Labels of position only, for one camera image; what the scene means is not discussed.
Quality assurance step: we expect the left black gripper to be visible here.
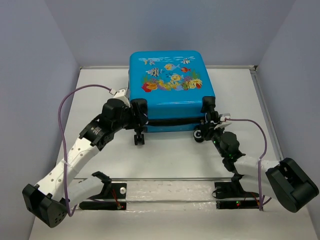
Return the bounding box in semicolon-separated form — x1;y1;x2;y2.
112;101;149;133

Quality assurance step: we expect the blue hard-shell suitcase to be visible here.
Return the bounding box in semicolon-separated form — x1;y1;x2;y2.
128;50;215;145

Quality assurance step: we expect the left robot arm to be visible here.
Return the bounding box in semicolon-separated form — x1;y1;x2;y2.
22;96;133;228

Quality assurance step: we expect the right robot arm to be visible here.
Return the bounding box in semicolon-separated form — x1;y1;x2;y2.
211;130;320;213

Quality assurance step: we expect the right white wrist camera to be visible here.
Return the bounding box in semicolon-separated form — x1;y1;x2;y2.
214;113;232;130

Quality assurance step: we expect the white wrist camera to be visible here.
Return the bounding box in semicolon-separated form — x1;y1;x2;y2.
113;87;130;106
214;113;232;130

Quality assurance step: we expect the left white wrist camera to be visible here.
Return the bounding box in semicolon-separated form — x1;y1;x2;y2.
113;87;130;106

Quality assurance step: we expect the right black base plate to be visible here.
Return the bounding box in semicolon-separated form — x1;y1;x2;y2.
211;181;259;210

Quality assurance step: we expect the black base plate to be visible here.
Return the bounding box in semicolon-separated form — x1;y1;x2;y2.
211;181;259;210
78;181;127;211

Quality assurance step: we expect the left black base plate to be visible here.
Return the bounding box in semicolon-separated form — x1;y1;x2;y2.
78;181;127;211

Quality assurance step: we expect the aluminium table rail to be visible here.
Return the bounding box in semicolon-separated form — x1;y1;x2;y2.
51;176;300;183

